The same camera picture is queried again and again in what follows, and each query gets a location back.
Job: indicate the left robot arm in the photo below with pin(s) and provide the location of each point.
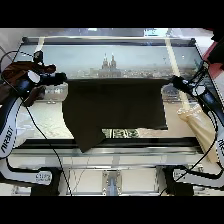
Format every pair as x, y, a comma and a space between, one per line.
10, 120

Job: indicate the dark brown T-shirt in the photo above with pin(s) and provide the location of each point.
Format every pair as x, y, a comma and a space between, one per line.
113, 106

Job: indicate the beige garment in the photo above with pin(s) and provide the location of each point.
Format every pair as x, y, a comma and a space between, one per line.
200, 128

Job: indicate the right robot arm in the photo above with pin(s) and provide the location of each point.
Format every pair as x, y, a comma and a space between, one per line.
208, 98

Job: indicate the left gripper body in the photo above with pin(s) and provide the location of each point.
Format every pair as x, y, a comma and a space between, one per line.
58, 78

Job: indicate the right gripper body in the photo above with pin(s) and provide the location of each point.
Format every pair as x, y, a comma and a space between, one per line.
178, 83

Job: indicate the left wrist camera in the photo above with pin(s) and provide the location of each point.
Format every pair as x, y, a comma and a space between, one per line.
38, 56

